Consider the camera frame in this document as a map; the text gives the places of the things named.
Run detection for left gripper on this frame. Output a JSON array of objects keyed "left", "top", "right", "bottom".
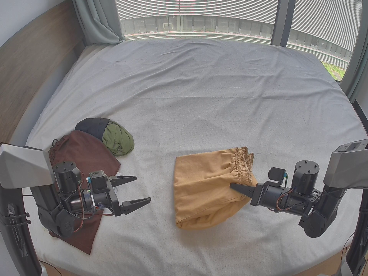
[{"left": 82, "top": 175, "right": 152, "bottom": 218}]

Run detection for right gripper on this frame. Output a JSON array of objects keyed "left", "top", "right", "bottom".
[{"left": 250, "top": 183, "right": 294, "bottom": 213}]

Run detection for tan shorts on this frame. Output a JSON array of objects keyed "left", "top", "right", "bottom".
[{"left": 173, "top": 146, "right": 258, "bottom": 231}]

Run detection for bed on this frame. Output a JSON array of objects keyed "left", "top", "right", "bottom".
[{"left": 0, "top": 0, "right": 368, "bottom": 276}]

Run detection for green garment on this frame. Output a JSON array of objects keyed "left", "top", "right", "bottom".
[{"left": 102, "top": 120, "right": 135, "bottom": 156}]

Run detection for brown shorts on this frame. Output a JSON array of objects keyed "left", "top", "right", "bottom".
[{"left": 47, "top": 130, "right": 124, "bottom": 255}]

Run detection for black garment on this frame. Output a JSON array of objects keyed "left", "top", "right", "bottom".
[{"left": 75, "top": 117, "right": 111, "bottom": 143}]

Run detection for grey-green curtain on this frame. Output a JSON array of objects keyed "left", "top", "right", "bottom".
[{"left": 69, "top": 0, "right": 127, "bottom": 46}]

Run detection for window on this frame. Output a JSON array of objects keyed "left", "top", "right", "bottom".
[{"left": 111, "top": 0, "right": 364, "bottom": 83}]

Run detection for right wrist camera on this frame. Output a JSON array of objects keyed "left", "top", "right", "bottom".
[{"left": 268, "top": 167, "right": 288, "bottom": 187}]

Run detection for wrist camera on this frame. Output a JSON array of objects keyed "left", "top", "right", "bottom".
[
  {"left": 87, "top": 170, "right": 108, "bottom": 191},
  {"left": 268, "top": 167, "right": 288, "bottom": 187}
]

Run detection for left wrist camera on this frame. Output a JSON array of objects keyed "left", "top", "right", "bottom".
[{"left": 87, "top": 170, "right": 108, "bottom": 191}]

